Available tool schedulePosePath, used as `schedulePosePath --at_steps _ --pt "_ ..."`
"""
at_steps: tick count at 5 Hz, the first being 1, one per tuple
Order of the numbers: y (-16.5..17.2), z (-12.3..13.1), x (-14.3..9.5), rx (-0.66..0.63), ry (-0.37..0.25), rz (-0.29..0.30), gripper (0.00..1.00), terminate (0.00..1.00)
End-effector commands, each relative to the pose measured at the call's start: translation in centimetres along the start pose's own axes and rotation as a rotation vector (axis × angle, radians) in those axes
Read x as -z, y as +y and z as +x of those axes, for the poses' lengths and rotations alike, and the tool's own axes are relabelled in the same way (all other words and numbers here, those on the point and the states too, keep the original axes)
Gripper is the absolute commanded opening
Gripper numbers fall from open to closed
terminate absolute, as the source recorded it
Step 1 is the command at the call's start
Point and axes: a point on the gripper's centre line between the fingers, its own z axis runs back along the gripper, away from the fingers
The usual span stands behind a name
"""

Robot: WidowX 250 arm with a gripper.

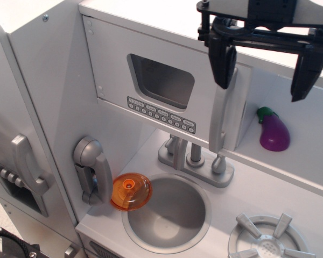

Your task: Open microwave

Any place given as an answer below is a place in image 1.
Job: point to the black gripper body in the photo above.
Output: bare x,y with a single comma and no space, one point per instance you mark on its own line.
281,26

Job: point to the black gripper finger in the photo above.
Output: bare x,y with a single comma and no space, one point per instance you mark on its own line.
222,55
309,65

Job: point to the white microwave door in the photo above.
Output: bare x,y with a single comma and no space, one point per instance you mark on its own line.
161,83

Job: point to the grey microwave door handle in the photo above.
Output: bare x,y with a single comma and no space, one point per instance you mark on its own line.
221,97

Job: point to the purple toy eggplant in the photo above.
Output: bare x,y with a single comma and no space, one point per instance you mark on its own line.
275,136

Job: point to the grey toy faucet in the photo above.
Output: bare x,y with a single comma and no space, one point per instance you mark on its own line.
214,170

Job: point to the orange transparent lid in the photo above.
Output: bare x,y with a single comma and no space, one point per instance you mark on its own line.
131,191

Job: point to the grey toy telephone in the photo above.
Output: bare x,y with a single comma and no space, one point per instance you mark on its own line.
93,172

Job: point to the grey round sink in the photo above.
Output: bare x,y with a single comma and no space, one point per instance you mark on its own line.
175,219

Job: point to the grey stove burner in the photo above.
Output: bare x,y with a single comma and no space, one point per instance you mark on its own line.
266,236

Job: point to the grey ice dispenser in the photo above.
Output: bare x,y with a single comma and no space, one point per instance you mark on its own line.
15,188

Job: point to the grey fridge door handle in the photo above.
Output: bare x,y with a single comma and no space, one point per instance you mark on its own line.
27,168

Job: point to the grey oven handle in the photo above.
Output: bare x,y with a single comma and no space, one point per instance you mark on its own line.
70,252

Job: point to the black bracket with screw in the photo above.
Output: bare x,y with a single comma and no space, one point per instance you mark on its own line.
13,246

